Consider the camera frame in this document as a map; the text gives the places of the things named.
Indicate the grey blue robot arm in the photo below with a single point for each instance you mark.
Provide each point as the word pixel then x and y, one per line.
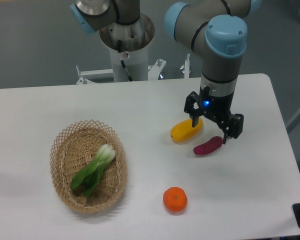
pixel 213 30

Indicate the yellow mango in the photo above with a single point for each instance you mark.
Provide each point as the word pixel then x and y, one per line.
pixel 183 131

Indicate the woven wicker basket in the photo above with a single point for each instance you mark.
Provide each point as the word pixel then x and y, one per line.
pixel 74 148

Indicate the green bok choy vegetable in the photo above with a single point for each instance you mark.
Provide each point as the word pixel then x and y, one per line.
pixel 91 174

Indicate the orange tangerine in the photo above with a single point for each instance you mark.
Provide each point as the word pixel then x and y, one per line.
pixel 175 199

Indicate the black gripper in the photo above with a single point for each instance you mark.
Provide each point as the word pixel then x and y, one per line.
pixel 217 109

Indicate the purple sweet potato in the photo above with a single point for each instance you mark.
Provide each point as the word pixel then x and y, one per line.
pixel 208 147

